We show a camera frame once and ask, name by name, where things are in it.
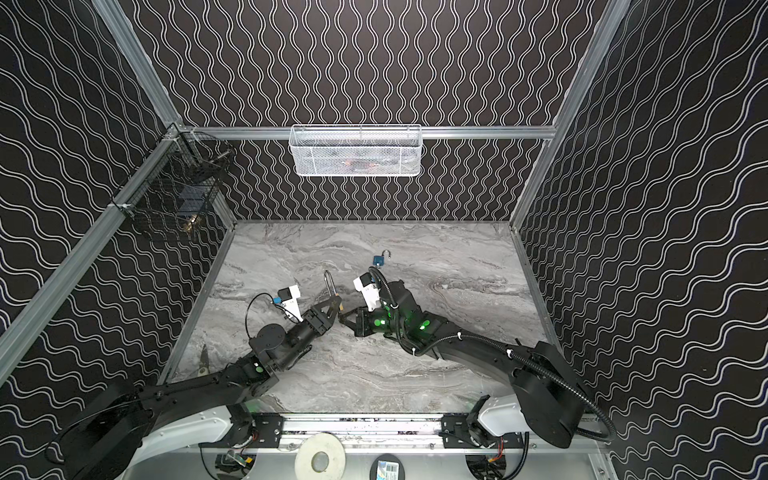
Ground small blue padlock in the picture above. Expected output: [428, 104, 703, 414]
[372, 249, 392, 268]

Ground scissors with pale handles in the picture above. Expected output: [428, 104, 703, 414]
[197, 344, 210, 377]

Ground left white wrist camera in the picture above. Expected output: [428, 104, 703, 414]
[273, 284, 303, 324]

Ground white tape roll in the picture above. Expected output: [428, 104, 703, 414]
[294, 433, 346, 480]

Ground black corrugated cable conduit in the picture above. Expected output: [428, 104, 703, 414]
[413, 333, 617, 444]

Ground white wire mesh basket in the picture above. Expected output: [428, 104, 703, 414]
[289, 124, 424, 177]

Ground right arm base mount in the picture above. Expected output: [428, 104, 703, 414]
[438, 413, 524, 449]

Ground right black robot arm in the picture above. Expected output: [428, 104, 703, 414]
[341, 281, 588, 449]

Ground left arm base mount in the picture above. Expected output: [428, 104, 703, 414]
[200, 413, 285, 449]

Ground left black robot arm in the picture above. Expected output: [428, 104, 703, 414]
[44, 295, 342, 479]

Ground black round labelled puck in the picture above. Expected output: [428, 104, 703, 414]
[369, 454, 406, 480]

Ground large brass padlock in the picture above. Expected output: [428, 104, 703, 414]
[323, 270, 339, 299]

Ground black wire mesh basket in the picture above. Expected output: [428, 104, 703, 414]
[116, 125, 235, 244]

